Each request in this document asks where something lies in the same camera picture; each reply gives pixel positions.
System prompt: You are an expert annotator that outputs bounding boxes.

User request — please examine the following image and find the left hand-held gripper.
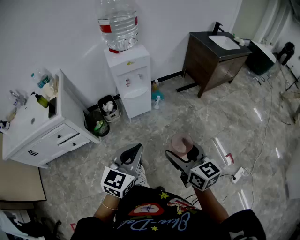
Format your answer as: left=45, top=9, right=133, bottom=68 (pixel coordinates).
left=101, top=143, right=143, bottom=199

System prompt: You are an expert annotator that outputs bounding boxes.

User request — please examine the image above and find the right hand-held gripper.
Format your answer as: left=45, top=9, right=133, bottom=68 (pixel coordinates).
left=165, top=144, right=222, bottom=192

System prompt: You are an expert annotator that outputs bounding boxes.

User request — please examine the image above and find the pink cup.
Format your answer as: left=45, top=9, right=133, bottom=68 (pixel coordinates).
left=171, top=133, right=194, bottom=162

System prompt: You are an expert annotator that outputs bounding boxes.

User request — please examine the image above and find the white water dispenser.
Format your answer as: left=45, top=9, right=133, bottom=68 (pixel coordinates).
left=104, top=44, right=152, bottom=122

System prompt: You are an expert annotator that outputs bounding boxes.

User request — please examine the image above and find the person's left forearm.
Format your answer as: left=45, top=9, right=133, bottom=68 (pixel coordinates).
left=92, top=193, right=120, bottom=221

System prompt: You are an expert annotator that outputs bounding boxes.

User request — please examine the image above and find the person's right forearm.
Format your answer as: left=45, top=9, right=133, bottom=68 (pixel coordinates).
left=193, top=187, right=230, bottom=224

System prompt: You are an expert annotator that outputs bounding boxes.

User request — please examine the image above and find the large clear water bottle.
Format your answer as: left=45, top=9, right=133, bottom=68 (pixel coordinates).
left=97, top=0, right=140, bottom=54

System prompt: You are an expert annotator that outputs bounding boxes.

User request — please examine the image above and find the person's white patterned trouser leg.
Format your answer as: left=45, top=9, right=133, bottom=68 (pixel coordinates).
left=133, top=163, right=151, bottom=188

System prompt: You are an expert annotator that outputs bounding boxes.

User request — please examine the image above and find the black mesh waste bin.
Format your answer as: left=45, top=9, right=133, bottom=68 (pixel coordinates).
left=83, top=110, right=110, bottom=137

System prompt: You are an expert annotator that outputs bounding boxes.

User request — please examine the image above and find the beige bin with tissues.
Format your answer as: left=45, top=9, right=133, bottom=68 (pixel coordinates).
left=97, top=95, right=121, bottom=123

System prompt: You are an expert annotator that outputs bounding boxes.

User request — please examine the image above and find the white power strip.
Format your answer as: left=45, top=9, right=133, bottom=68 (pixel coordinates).
left=231, top=166, right=246, bottom=184

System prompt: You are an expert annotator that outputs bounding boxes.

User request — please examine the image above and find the person's black printed shirt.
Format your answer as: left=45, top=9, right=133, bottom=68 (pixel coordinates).
left=70, top=185, right=267, bottom=240

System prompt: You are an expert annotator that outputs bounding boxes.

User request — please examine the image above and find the teal spray bottle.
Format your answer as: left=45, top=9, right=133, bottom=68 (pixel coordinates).
left=151, top=90, right=165, bottom=102

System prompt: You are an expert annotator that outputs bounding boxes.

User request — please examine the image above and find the black metal bar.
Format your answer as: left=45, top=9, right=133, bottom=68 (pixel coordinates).
left=176, top=82, right=197, bottom=92

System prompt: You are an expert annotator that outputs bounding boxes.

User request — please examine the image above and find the white vanity cabinet with sink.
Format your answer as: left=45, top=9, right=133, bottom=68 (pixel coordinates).
left=1, top=69, right=101, bottom=169

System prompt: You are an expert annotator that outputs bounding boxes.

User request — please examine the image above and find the black phone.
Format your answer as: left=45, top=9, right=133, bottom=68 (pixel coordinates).
left=48, top=97, right=57, bottom=119

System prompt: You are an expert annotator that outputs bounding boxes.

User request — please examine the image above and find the dark wooden vanity cabinet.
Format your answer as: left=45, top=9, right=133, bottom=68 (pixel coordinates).
left=181, top=31, right=253, bottom=98

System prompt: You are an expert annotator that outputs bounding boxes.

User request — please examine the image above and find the dark green pump bottle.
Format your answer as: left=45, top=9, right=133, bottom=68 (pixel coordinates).
left=30, top=91, right=50, bottom=109

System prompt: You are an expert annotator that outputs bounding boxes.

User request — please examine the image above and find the white round container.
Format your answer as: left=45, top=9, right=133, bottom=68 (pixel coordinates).
left=43, top=83, right=55, bottom=97

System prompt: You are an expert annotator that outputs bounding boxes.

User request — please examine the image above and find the brown board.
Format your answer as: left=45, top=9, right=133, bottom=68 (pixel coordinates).
left=0, top=159, right=47, bottom=203

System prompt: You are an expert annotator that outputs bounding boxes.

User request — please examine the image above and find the clear bottle with blue label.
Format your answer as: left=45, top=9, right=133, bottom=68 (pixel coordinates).
left=30, top=69, right=52, bottom=89

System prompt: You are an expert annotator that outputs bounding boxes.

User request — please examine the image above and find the white rectangular basin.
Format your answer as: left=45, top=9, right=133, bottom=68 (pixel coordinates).
left=208, top=35, right=241, bottom=51

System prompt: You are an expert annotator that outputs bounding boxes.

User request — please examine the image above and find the dark cabinet with white basin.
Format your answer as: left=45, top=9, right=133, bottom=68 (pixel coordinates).
left=245, top=39, right=277, bottom=76

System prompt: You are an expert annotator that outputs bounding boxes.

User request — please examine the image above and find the chrome faucet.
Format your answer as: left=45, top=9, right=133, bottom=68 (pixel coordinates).
left=8, top=90, right=27, bottom=107

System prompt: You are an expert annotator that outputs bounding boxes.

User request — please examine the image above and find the black faucet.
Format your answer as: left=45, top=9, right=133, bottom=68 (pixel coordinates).
left=212, top=21, right=225, bottom=33

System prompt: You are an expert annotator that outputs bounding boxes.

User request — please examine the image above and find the white chair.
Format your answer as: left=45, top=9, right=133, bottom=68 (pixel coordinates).
left=0, top=210, right=31, bottom=240

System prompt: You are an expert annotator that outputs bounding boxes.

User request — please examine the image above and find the black stool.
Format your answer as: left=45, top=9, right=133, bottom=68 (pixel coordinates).
left=277, top=41, right=296, bottom=66

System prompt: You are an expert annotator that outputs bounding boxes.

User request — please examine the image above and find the gold bracelet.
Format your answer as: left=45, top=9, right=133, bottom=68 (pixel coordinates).
left=101, top=201, right=119, bottom=211

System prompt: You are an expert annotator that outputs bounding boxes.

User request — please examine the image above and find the white cable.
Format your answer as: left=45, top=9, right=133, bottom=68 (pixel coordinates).
left=243, top=77, right=275, bottom=211

